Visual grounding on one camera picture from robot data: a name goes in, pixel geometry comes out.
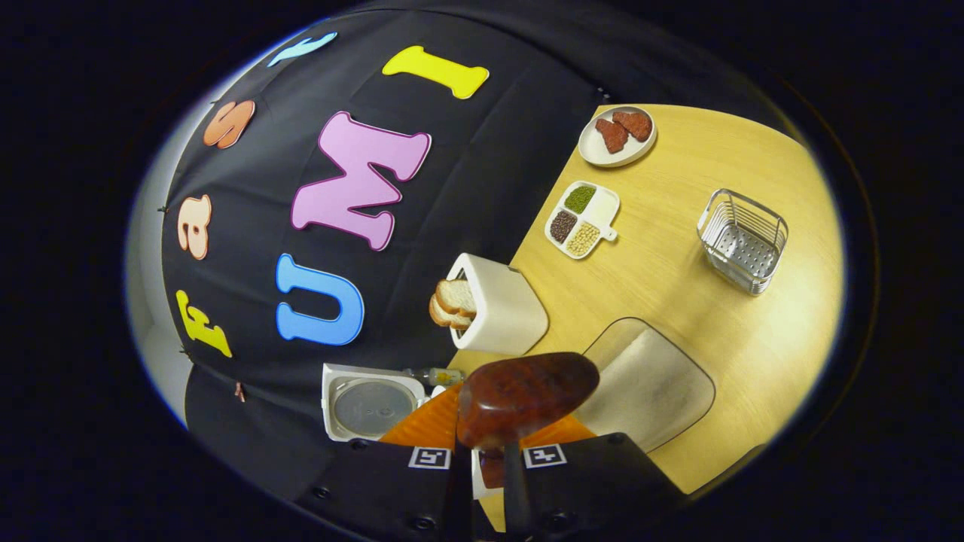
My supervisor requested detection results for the white round plate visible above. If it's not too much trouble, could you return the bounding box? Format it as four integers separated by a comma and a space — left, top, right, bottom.
578, 105, 658, 168

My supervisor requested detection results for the clear container of rice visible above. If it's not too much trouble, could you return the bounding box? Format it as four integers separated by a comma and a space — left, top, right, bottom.
572, 317, 716, 454

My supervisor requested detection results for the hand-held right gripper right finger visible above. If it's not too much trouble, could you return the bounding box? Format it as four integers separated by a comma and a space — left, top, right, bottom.
503, 414, 688, 541

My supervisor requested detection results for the white toaster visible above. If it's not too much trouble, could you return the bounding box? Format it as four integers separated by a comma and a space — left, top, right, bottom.
447, 253, 550, 357

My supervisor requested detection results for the metal wire chopstick holder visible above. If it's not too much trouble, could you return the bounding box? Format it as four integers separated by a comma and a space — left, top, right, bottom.
697, 188, 789, 296

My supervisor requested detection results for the red meat slice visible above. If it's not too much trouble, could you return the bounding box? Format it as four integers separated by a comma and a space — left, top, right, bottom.
612, 111, 654, 143
595, 117, 630, 155

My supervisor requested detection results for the brown wooden spoon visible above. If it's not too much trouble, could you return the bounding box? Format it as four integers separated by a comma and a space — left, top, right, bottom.
456, 352, 601, 490

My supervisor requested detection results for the small glass bottle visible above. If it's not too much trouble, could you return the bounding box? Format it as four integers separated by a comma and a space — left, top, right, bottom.
407, 367, 466, 388

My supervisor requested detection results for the white divided grain dish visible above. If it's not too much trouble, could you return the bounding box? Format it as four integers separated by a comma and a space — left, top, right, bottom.
545, 181, 621, 260

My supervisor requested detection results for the white rice cooker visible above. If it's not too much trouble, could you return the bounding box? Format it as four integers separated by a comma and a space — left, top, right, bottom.
322, 363, 504, 500

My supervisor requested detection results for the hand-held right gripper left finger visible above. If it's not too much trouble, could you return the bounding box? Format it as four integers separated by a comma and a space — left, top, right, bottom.
297, 384, 474, 542

